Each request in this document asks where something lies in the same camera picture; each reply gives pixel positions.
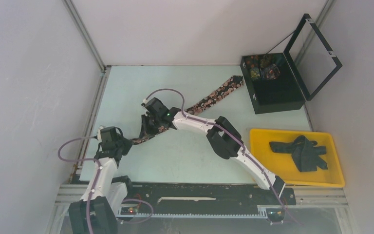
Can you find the black framed box lid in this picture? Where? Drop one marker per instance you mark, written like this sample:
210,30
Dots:
311,58

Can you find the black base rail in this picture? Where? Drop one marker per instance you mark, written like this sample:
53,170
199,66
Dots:
205,198

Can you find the rolled dark tie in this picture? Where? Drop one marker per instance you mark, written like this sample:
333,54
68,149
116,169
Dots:
265,60

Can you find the white cable duct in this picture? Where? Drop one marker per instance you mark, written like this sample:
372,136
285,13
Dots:
123,213

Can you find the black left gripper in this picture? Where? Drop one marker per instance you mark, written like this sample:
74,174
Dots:
128,144

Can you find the dark green tie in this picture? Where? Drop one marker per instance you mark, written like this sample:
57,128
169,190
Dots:
305,153

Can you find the yellow plastic tray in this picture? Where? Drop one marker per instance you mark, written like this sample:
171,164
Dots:
283,165

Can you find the rolled patterned tie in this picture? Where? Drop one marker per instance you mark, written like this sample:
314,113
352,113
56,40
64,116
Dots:
255,74

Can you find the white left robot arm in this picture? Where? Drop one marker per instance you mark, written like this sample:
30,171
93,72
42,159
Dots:
95,212

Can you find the floral rose pattern tie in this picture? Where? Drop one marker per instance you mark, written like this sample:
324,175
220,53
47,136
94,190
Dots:
229,86

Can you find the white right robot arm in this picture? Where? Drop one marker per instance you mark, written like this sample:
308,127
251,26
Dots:
224,139

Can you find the black storage box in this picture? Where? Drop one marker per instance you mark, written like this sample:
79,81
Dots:
270,96

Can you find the rolled colourful tie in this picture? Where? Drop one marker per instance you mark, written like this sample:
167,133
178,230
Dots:
270,72

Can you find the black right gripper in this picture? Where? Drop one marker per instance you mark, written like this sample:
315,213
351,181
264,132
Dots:
145,127

